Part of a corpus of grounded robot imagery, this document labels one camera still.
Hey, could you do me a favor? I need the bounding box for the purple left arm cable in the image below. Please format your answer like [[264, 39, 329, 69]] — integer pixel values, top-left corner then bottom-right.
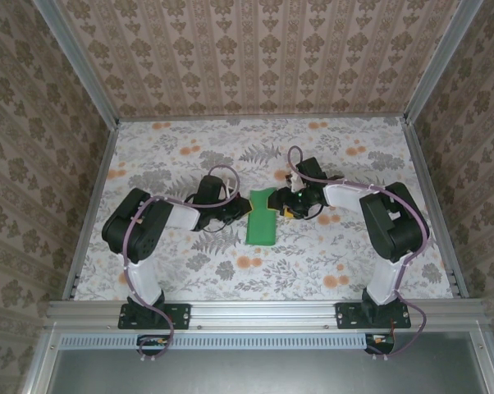
[[122, 163, 243, 364]]

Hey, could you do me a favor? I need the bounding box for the floral patterned table cover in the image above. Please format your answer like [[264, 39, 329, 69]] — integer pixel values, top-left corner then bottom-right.
[[72, 117, 457, 303]]

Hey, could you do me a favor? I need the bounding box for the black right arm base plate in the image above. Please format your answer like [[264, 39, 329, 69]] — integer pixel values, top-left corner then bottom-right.
[[336, 302, 412, 330]]

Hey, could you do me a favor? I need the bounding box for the grey slotted cable duct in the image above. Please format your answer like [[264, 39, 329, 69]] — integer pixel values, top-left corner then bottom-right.
[[59, 332, 396, 350]]

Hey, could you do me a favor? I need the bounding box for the aluminium side rail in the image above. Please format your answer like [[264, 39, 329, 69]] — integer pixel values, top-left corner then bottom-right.
[[400, 117, 469, 300], [62, 121, 123, 303]]

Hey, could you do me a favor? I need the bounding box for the short aluminium frame beam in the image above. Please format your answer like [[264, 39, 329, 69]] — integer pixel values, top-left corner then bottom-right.
[[21, 330, 63, 394], [468, 330, 494, 394]]

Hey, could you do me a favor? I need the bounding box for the grey metal sheet panel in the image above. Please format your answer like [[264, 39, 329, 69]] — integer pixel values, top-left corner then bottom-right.
[[45, 348, 492, 394]]

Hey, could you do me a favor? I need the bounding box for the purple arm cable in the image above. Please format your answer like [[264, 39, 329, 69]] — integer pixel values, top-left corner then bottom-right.
[[122, 163, 243, 364], [286, 146, 431, 362]]

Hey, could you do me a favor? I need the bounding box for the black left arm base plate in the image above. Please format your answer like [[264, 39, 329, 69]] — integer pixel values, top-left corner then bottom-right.
[[118, 302, 191, 330]]

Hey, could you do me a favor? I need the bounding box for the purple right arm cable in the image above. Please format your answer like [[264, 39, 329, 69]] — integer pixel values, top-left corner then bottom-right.
[[286, 146, 431, 362]]

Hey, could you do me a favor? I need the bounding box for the small electronics board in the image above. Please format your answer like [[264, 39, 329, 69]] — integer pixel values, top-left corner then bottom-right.
[[138, 334, 170, 355], [364, 332, 396, 355]]

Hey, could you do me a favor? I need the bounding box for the wide aluminium mounting rail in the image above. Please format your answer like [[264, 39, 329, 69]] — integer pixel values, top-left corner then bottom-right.
[[45, 299, 492, 332]]

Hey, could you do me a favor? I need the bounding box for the aluminium frame post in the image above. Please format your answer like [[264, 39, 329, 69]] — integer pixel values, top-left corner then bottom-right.
[[401, 0, 477, 126], [32, 0, 121, 128]]

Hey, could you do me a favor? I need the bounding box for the green paper sheet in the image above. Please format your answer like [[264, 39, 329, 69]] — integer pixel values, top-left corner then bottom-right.
[[245, 188, 279, 248]]

